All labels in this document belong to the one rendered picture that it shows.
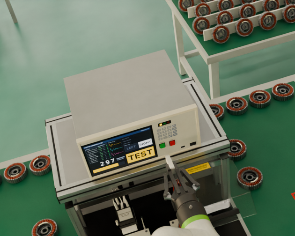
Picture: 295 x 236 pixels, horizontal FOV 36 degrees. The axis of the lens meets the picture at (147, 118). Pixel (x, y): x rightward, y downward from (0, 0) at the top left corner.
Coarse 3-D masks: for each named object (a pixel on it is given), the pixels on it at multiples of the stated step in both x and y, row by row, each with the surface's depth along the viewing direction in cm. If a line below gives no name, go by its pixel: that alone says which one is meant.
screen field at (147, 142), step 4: (144, 140) 162; (148, 140) 163; (132, 144) 162; (136, 144) 162; (140, 144) 163; (144, 144) 163; (148, 144) 164; (128, 148) 162; (132, 148) 163; (136, 148) 164
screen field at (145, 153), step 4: (148, 148) 165; (152, 148) 166; (136, 152) 165; (140, 152) 165; (144, 152) 166; (148, 152) 167; (152, 152) 167; (128, 156) 165; (132, 156) 166; (136, 156) 166; (140, 156) 167; (144, 156) 167; (148, 156) 168; (128, 160) 166; (132, 160) 167; (136, 160) 168
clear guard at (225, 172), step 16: (208, 160) 173; (224, 160) 172; (176, 176) 170; (192, 176) 169; (208, 176) 167; (224, 176) 166; (240, 176) 165; (208, 192) 162; (224, 192) 161; (240, 192) 160; (208, 208) 158; (224, 208) 159; (240, 208) 159
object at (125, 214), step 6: (126, 198) 187; (120, 204) 185; (120, 210) 180; (126, 210) 179; (132, 210) 179; (120, 216) 178; (126, 216) 177; (132, 216) 177; (120, 222) 176; (126, 222) 177; (132, 222) 178; (120, 228) 178; (126, 228) 178; (132, 228) 178
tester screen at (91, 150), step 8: (120, 136) 158; (128, 136) 159; (136, 136) 160; (144, 136) 161; (96, 144) 157; (104, 144) 158; (112, 144) 159; (120, 144) 160; (128, 144) 161; (152, 144) 164; (88, 152) 158; (96, 152) 159; (104, 152) 160; (112, 152) 162; (120, 152) 163; (128, 152) 164; (88, 160) 161; (96, 160) 162; (104, 160) 163; (120, 160) 165; (96, 168) 165; (112, 168) 167
